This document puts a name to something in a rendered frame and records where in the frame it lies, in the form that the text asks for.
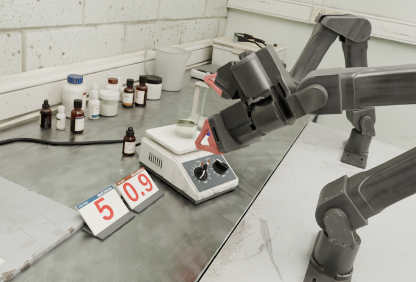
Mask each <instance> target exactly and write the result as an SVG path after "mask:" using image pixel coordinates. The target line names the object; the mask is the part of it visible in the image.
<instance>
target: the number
mask: <svg viewBox="0 0 416 282"><path fill-rule="evenodd" d="M80 210H81V212H82V213H83V214H84V216H85V217H86V219H87V221H88V222H89V223H90V225H91V227H92V228H93V230H94V231H96V230H97V229H99V228H101V227H102V226H103V225H104V224H106V223H107V222H109V221H110V220H112V219H113V218H114V217H116V216H118V215H119V214H120V213H122V212H123V211H125V210H126V207H125V206H124V205H123V203H122V201H120V199H119V197H118V196H117V194H116V193H115V191H114V190H111V191H109V192H107V193H106V194H105V195H103V196H101V197H99V198H98V199H96V200H94V201H93V202H91V203H89V204H88V205H86V206H84V207H83V208H81V209H80Z"/></svg>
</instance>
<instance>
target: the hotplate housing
mask: <svg viewBox="0 0 416 282"><path fill-rule="evenodd" d="M211 154H213V153H210V152H207V151H204V150H195V151H191V152H187V153H183V154H177V153H174V152H172V151H171V150H169V149H168V148H166V147H164V146H163V145H161V144H160V143H158V142H156V141H155V140H154V139H152V138H150V137H143V139H142V140H141V147H140V154H139V161H140V162H139V164H140V165H142V166H143V167H145V168H146V169H148V170H149V171H150V172H151V173H153V174H155V175H156V176H157V177H159V178H160V179H161V180H163V181H164V182H166V183H167V184H168V185H169V186H171V187H172V188H174V189H175V190H177V191H178V192H179V193H181V194H182V195H184V196H185V197H186V198H188V199H189V200H190V201H192V202H193V203H195V204H197V203H200V202H203V201H205V200H208V199H211V198H213V197H216V196H218V195H220V194H223V193H226V192H228V191H231V190H233V189H236V186H237V185H238V178H237V177H236V178H237V179H235V180H232V181H230V182H226V183H224V184H221V185H219V186H216V187H213V188H211V189H208V190H205V191H202V192H199V191H198V190H197V189H196V186H195V185H194V184H193V182H192V180H191V178H190V177H189V176H188V174H187V172H186V170H185V169H184V167H183V165H182V164H181V163H183V162H186V161H190V160H194V159H197V158H201V157H203V156H207V155H211ZM222 156H223V155H222ZM223 158H224V157H223ZM226 162H227V161H226ZM227 164H228V163H227ZM228 165H229V164H228ZM232 171H233V170H232ZM233 173H234V172H233Z"/></svg>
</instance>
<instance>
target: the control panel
mask: <svg viewBox="0 0 416 282"><path fill-rule="evenodd" d="M216 159H220V160H221V161H223V162H224V163H225V164H226V165H228V164H227V162H226V161H225V159H224V158H223V156H222V155H216V154H211V155H207V156H203V157H201V158H197V159H194V160H190V161H186V162H183V163H181V164H182V165H183V167H184V169H185V170H186V172H187V174H188V176H189V177H190V178H191V180H192V182H193V184H194V185H195V186H196V189H197V190H198V191H199V192H202V191H205V190H208V189H211V188H213V187H216V186H219V185H221V184H224V183H226V182H230V181H232V180H235V179H237V178H236V176H235V174H234V173H233V171H232V170H231V168H230V167H229V169H228V170H227V171H226V172H225V173H224V174H219V173H217V172H215V170H214V169H213V163H214V162H215V160H216ZM208 160H209V161H210V163H208V162H207V161H208ZM201 163H204V164H206V165H207V170H206V171H207V173H208V178H207V179H206V180H205V181H202V180H199V179H198V178H197V177H196V176H195V175H194V169H195V168H197V167H202V165H201Z"/></svg>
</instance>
